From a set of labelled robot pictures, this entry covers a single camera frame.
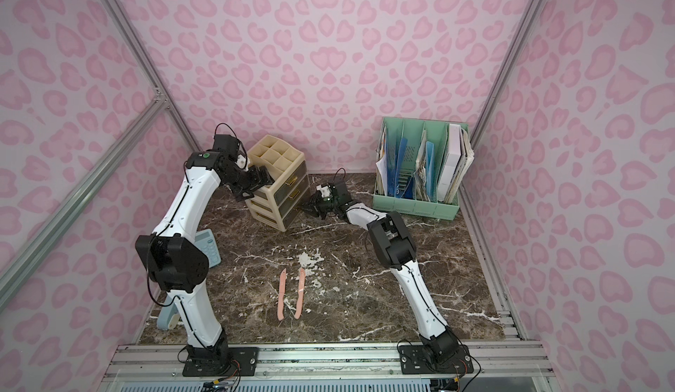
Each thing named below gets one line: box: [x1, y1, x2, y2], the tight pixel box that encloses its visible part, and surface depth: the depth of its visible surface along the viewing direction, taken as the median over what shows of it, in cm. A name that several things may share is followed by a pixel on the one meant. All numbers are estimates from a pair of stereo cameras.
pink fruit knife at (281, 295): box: [276, 268, 288, 321], surface depth 86 cm
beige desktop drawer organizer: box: [244, 134, 311, 233], surface depth 92 cm
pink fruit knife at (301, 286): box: [295, 267, 306, 320], surface depth 88 cm
